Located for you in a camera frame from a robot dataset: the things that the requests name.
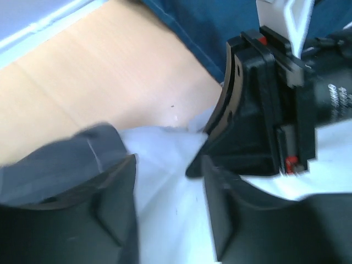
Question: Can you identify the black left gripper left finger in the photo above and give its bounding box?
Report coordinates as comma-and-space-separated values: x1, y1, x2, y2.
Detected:
1, 155, 139, 263

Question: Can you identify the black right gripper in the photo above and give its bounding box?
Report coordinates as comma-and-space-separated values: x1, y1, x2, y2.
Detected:
186, 26, 316, 178

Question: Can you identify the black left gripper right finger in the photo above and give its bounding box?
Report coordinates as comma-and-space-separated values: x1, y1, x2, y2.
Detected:
202, 158, 351, 263

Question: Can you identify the white stained pillow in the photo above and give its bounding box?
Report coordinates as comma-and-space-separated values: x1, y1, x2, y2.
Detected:
122, 111, 351, 263

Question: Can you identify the grey checked pillowcase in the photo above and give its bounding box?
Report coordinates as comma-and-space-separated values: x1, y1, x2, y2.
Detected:
1, 123, 127, 206

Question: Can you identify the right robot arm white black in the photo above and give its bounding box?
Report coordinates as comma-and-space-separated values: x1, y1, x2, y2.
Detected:
186, 26, 351, 178

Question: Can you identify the blue fish-print cushion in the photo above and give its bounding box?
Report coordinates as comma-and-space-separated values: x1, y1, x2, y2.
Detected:
143, 0, 351, 83

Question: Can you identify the aluminium table edge frame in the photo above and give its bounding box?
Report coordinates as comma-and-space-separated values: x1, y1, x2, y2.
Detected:
1, 0, 105, 68

